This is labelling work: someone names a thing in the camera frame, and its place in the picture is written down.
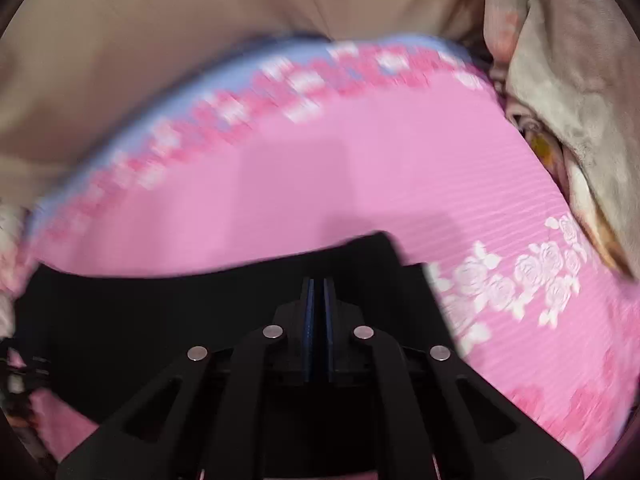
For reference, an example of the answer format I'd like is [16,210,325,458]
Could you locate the cream floral cloth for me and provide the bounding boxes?
[475,0,626,278]

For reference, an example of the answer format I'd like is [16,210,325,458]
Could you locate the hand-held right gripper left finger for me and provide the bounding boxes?
[57,277,317,480]

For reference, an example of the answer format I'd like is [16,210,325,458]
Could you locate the black pants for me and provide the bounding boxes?
[12,231,463,436]

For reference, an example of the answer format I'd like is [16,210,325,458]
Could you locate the grey plush blanket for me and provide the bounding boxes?
[505,0,640,281]

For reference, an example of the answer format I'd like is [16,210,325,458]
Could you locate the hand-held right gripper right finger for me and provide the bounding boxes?
[323,278,584,480]

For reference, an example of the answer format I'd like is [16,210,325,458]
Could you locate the beige cloth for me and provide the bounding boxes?
[0,0,488,201]

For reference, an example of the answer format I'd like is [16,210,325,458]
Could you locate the pink floral bed sheet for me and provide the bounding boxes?
[10,32,640,480]

